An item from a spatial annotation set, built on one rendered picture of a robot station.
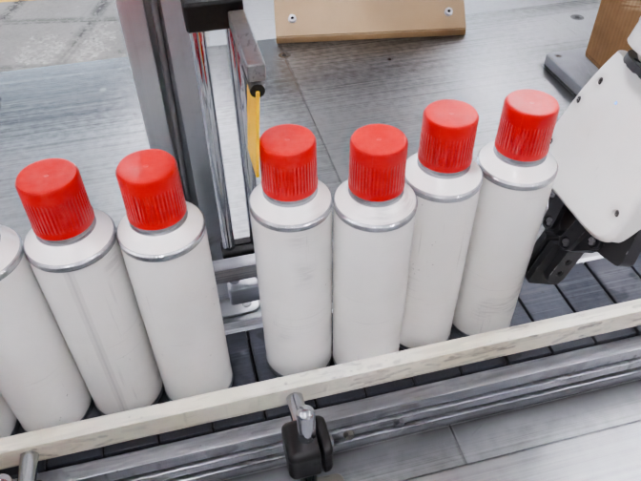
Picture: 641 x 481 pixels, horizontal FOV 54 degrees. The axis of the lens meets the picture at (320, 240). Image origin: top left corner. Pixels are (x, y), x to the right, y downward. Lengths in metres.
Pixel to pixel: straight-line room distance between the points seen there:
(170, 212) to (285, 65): 0.64
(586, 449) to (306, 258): 0.24
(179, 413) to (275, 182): 0.18
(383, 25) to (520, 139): 0.67
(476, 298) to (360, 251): 0.13
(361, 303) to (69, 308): 0.18
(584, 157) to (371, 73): 0.54
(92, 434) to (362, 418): 0.19
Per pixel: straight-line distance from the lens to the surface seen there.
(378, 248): 0.39
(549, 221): 0.51
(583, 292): 0.59
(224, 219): 0.49
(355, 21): 1.05
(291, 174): 0.36
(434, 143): 0.39
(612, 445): 0.51
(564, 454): 0.49
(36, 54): 3.09
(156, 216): 0.36
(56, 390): 0.47
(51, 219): 0.37
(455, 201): 0.40
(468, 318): 0.51
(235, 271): 0.46
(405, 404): 0.49
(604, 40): 0.98
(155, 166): 0.36
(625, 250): 0.46
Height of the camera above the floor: 1.29
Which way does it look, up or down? 44 degrees down
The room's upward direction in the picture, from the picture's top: 1 degrees counter-clockwise
